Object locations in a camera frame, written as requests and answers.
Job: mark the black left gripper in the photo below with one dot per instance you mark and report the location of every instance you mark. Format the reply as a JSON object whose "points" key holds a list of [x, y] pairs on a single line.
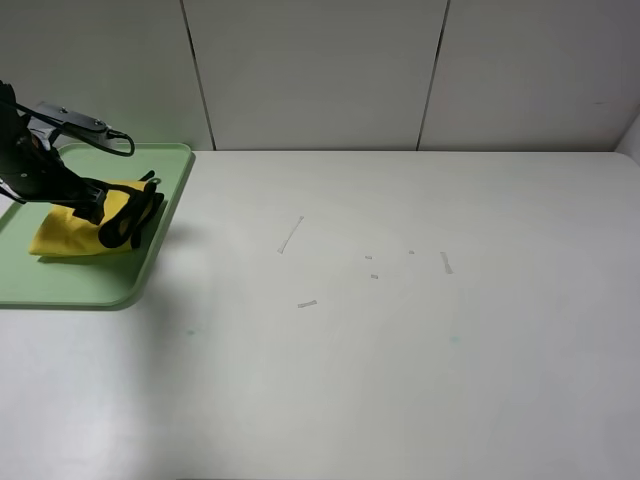
{"points": [[32, 171]]}

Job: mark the yellow towel with black trim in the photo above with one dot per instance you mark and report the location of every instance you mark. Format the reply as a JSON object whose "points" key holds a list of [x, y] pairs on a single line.
{"points": [[129, 207]]}

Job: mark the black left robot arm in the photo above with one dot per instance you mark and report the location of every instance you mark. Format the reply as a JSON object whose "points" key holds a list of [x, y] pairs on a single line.
{"points": [[9, 113]]}

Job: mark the light green plastic tray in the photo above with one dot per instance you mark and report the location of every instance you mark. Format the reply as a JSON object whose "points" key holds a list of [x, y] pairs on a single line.
{"points": [[102, 282]]}

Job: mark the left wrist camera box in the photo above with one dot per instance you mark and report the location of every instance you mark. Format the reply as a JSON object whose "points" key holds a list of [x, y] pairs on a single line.
{"points": [[87, 126]]}

